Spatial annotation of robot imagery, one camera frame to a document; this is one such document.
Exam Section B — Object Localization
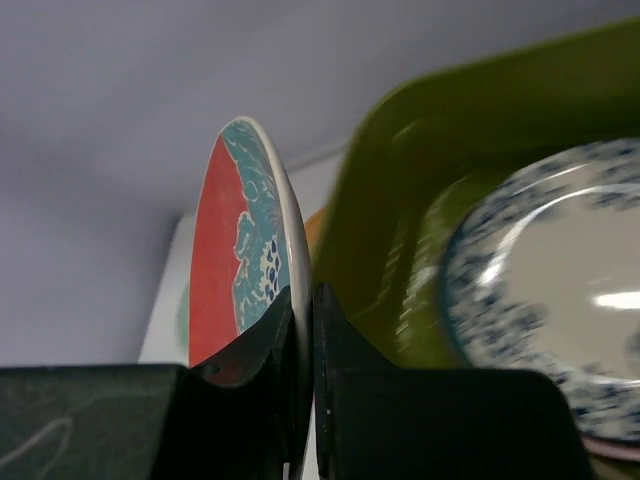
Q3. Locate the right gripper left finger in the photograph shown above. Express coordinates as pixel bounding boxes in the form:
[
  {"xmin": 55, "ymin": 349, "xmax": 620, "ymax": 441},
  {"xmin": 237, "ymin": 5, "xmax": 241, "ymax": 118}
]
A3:
[{"xmin": 192, "ymin": 289, "xmax": 298, "ymax": 479}]

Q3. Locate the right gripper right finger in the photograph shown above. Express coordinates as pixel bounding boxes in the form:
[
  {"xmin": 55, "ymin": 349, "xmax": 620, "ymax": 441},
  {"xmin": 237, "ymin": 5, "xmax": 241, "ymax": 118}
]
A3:
[{"xmin": 312, "ymin": 283, "xmax": 394, "ymax": 479}]

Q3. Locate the red and teal plate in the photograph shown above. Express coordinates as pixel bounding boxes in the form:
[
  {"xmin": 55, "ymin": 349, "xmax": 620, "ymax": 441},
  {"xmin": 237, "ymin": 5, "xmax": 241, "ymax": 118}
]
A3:
[{"xmin": 188, "ymin": 116, "xmax": 313, "ymax": 479}]

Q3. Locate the blue floral rim plate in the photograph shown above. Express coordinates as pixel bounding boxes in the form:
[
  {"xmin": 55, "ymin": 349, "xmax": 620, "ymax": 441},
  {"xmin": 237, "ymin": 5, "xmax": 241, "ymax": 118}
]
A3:
[{"xmin": 438, "ymin": 138, "xmax": 639, "ymax": 444}]

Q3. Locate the pink plate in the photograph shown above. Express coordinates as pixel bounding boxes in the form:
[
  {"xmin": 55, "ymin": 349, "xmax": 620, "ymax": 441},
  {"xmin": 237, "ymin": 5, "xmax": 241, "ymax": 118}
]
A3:
[{"xmin": 582, "ymin": 436, "xmax": 640, "ymax": 463}]

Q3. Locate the green plastic bin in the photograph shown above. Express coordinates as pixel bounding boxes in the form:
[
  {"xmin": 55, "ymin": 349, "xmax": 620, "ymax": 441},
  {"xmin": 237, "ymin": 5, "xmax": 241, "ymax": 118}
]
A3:
[{"xmin": 312, "ymin": 17, "xmax": 640, "ymax": 480}]

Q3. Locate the mint green flower plate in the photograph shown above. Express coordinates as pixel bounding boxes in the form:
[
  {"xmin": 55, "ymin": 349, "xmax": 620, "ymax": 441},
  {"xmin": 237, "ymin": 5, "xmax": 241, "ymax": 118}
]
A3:
[{"xmin": 176, "ymin": 283, "xmax": 189, "ymax": 354}]

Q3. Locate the orange woven pattern plate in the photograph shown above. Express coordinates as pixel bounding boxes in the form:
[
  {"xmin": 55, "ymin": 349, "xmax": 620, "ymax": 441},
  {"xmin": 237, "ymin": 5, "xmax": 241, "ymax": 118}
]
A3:
[{"xmin": 304, "ymin": 208, "xmax": 325, "ymax": 253}]

